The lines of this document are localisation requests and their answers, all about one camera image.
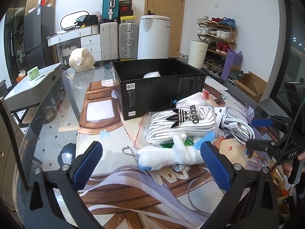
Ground white charging cable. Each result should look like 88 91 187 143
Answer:
218 113 255 146

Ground red white snack packet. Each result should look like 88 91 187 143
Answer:
176 92 212 108

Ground bagged white adidas socks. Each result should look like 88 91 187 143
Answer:
146 105 217 144

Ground white plush airplane toy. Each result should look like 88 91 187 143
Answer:
137 131 216 171

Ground white foam piece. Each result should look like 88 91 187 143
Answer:
143 71 161 79

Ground green white medicine packet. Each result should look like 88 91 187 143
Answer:
160 138 194 148

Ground person's right hand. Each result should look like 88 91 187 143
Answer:
282 152 304 184

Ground open cardboard box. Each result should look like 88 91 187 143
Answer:
234 71 267 103

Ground purple paper bag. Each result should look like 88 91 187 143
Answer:
221 49 243 81

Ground cream cylindrical bin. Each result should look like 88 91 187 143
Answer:
188 40 208 69

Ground shoe rack with shoes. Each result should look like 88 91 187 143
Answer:
196 16 237 75

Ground black cardboard box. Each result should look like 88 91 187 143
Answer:
112 58 206 120

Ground white cylindrical appliance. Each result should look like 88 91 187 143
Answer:
137 15 171 60

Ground green tissue box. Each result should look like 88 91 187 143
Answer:
27 66 40 81

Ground beige wig head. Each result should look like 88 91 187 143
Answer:
69 48 95 72

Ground woven basket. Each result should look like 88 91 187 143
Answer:
62 45 78 65

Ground wooden door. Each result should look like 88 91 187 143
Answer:
144 0 185 56

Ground silver suitcase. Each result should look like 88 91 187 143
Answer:
118 22 139 58

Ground dark glass wardrobe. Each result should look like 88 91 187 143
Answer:
4 0 38 84

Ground white dressing desk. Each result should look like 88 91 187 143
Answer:
46 25 102 62

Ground stacked shoe boxes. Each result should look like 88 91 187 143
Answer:
119 0 136 21

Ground beige suitcase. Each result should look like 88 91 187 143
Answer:
100 22 119 61

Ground black refrigerator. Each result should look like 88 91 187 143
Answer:
23 6 55 69

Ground oval desk mirror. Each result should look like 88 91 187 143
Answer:
59 10 91 30

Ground teal suitcase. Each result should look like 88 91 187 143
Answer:
102 0 119 22

